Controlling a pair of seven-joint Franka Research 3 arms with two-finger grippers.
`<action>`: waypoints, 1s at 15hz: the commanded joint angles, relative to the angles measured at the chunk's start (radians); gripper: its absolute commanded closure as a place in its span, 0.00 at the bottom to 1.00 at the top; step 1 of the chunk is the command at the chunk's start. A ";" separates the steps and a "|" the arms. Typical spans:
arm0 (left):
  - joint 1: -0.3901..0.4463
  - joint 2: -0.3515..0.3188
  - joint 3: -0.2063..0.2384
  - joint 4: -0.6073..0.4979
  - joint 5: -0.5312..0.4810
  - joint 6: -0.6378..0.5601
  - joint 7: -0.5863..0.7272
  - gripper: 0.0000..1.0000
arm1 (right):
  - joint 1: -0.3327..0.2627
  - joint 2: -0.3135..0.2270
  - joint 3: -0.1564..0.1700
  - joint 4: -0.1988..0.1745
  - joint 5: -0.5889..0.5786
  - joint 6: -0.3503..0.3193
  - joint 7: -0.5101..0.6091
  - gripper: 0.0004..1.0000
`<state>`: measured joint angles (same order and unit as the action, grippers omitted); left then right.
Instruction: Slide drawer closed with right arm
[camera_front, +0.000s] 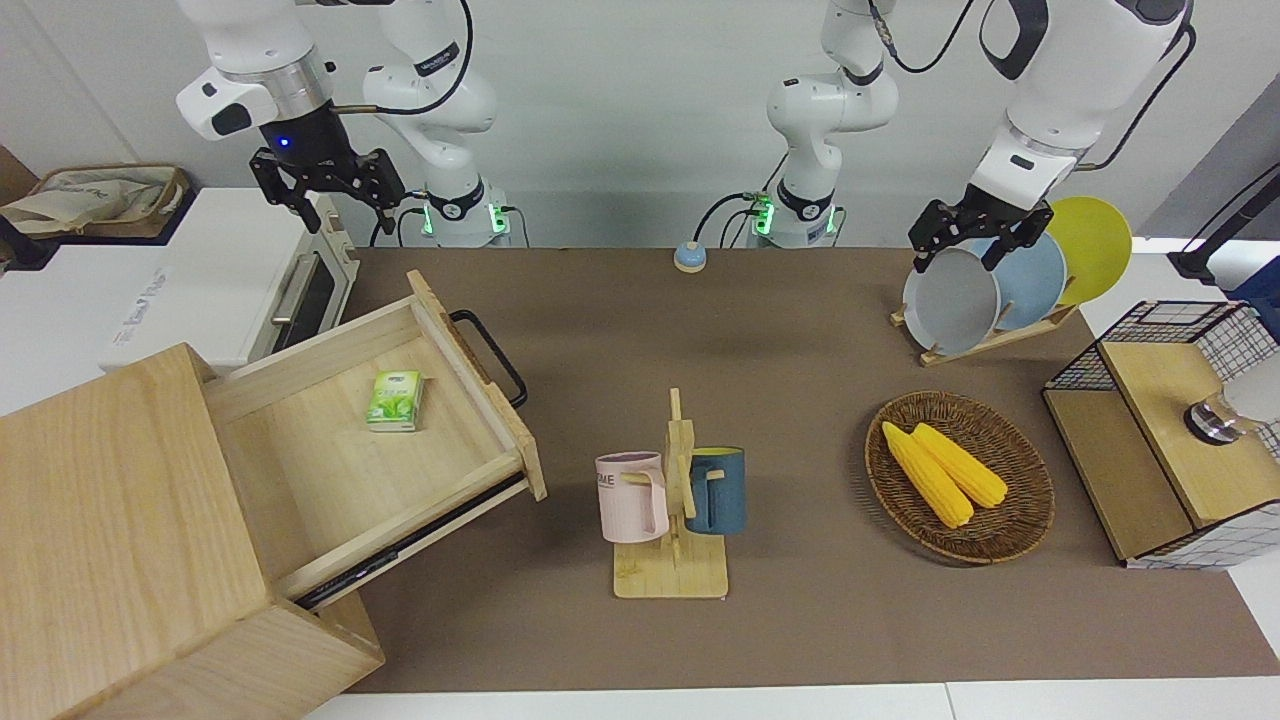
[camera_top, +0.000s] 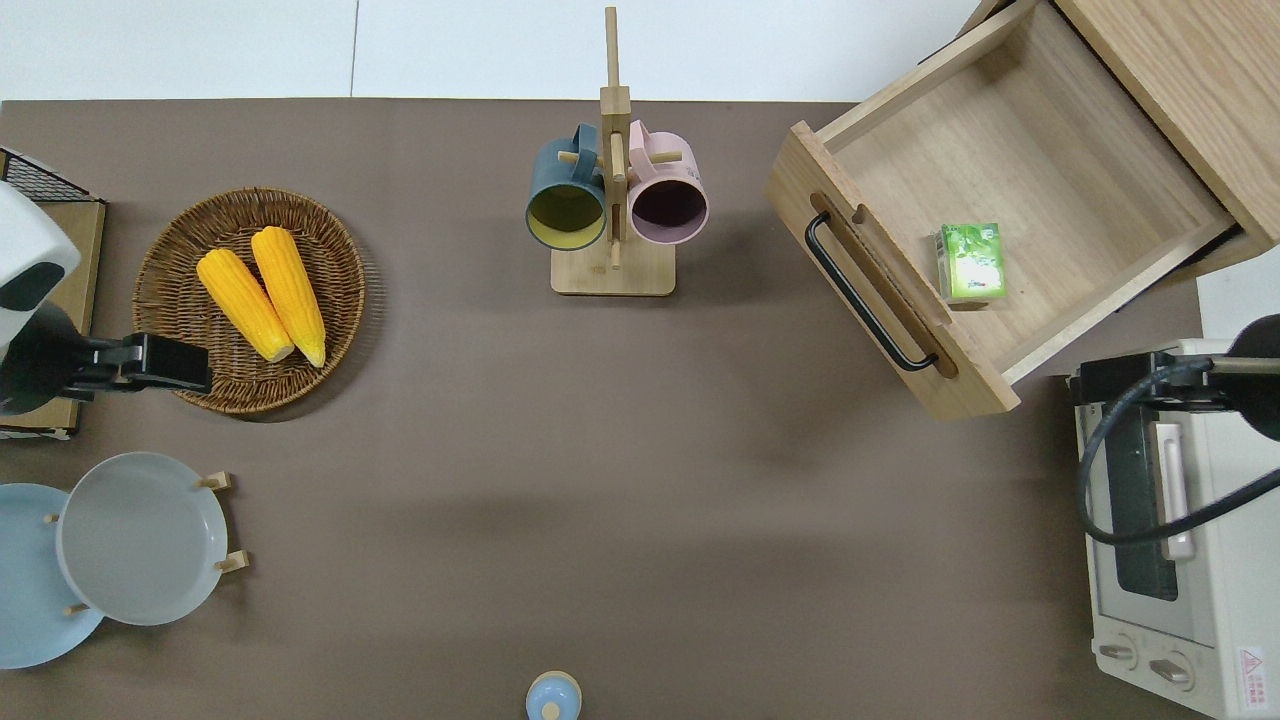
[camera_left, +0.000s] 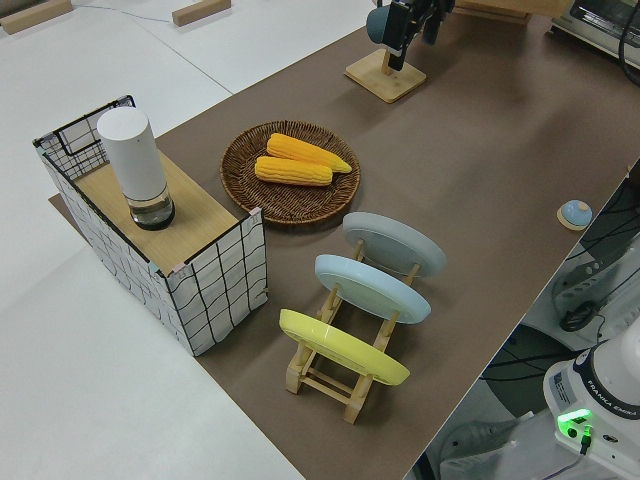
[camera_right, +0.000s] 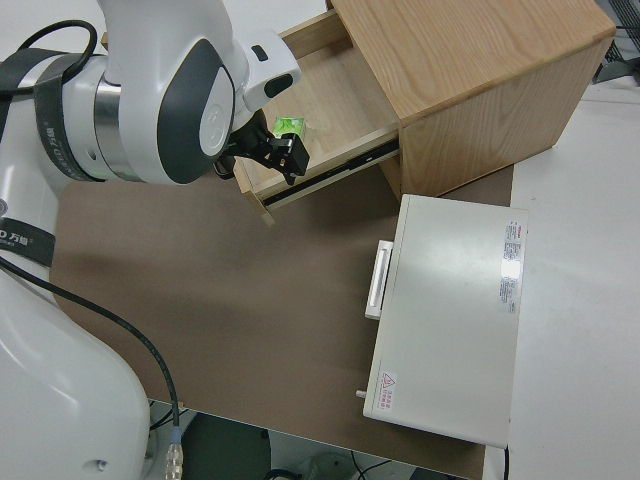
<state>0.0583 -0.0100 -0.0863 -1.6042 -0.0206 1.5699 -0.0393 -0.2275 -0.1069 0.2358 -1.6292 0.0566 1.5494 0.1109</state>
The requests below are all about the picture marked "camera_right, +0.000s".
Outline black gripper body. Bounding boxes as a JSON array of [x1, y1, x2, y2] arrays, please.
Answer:
[[214, 110, 276, 180]]

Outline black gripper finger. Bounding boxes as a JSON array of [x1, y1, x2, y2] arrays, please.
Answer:
[[266, 136, 301, 188], [283, 132, 310, 177]]

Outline light wooden drawer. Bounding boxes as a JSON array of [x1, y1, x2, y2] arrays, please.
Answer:
[[232, 9, 401, 229]]

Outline black metal drawer slide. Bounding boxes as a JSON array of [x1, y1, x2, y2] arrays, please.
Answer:
[[262, 138, 401, 209]]

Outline small green packet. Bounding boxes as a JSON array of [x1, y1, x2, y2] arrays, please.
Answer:
[[274, 115, 308, 139]]

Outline brown table mat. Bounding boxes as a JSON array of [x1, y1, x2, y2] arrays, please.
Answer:
[[49, 163, 517, 480]]

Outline light wooden cabinet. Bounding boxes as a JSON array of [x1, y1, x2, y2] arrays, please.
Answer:
[[325, 0, 617, 200]]

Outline white box appliance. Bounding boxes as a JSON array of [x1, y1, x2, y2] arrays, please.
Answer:
[[355, 193, 530, 450]]

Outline white printed label strip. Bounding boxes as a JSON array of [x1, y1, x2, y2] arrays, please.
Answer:
[[496, 219, 527, 316]]

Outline red triangle warning sticker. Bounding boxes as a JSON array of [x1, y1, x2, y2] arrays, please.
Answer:
[[377, 370, 399, 411]]

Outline white appliance door handle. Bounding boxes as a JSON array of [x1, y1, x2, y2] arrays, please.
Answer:
[[363, 240, 395, 322]]

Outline black velcro strap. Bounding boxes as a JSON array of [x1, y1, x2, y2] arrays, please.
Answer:
[[0, 214, 56, 270], [0, 49, 109, 184]]

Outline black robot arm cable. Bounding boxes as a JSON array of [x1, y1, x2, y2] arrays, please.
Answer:
[[0, 19, 187, 480]]

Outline black wire rack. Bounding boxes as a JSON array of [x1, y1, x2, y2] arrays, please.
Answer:
[[593, 0, 640, 87]]

